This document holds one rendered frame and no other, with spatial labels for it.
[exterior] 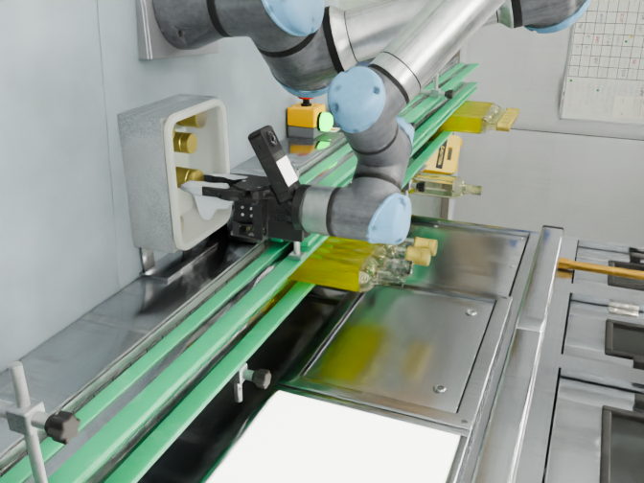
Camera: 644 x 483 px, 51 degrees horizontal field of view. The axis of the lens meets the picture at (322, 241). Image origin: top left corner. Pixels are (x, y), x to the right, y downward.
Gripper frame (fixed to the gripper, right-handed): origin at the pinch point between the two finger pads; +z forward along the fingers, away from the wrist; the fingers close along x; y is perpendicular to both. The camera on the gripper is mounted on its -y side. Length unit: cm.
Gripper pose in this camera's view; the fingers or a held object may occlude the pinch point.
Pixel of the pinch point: (195, 179)
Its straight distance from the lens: 111.3
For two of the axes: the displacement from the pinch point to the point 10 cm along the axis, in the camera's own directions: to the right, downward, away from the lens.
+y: -0.1, 9.3, 3.7
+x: 3.8, -3.4, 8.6
